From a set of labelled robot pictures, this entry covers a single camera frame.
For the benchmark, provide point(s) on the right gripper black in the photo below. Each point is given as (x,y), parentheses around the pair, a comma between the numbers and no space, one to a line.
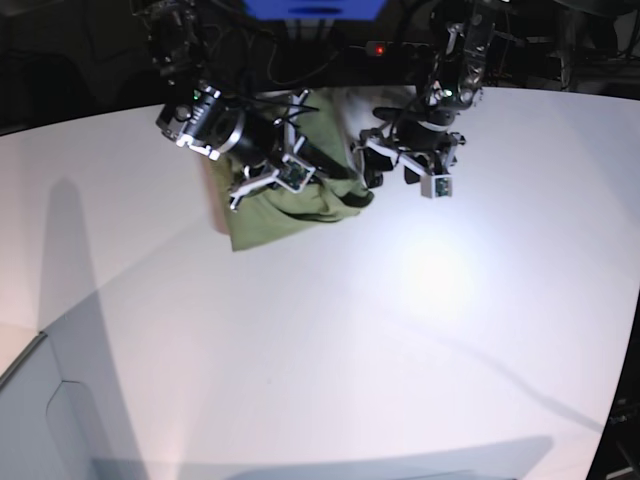
(255,141)

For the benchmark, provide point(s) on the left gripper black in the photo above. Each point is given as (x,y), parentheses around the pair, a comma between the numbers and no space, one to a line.
(425,138)

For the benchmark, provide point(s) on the green T-shirt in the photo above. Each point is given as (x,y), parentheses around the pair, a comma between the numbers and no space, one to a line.
(274,213)

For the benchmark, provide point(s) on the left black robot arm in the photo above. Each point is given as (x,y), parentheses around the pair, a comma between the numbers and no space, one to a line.
(463,31)

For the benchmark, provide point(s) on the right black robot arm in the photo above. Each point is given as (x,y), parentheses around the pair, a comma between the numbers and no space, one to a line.
(226,120)

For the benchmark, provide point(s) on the blue box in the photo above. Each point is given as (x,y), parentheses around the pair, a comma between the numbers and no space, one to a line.
(360,10)

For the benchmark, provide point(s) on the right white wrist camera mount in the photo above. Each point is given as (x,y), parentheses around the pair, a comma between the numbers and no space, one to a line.
(294,174)

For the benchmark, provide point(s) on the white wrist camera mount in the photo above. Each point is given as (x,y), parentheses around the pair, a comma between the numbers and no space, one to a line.
(294,174)
(434,185)

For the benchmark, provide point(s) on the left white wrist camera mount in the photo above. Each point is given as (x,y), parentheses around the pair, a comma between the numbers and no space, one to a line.
(434,185)

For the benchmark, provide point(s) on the white power strip red switch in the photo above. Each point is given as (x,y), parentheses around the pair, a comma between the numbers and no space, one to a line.
(383,49)

